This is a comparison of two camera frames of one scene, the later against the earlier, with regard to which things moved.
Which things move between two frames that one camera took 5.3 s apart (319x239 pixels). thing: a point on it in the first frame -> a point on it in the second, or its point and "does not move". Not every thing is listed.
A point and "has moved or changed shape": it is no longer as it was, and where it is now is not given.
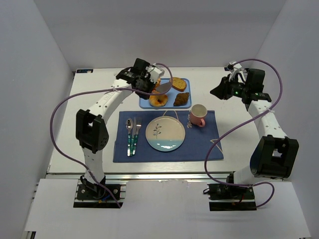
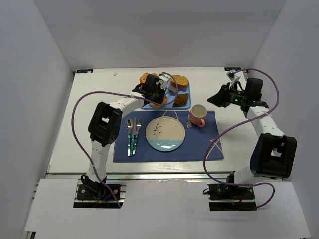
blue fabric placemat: (200, 143) does not move
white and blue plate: (165, 133) does not move
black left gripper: (145, 87) -> (156, 95)
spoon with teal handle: (129, 126) does not move
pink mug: (198, 112) does not move
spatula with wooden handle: (163, 88) has moved or changed shape
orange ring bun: (158, 100) does not move
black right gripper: (225, 86) -> (226, 93)
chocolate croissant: (181, 99) does not move
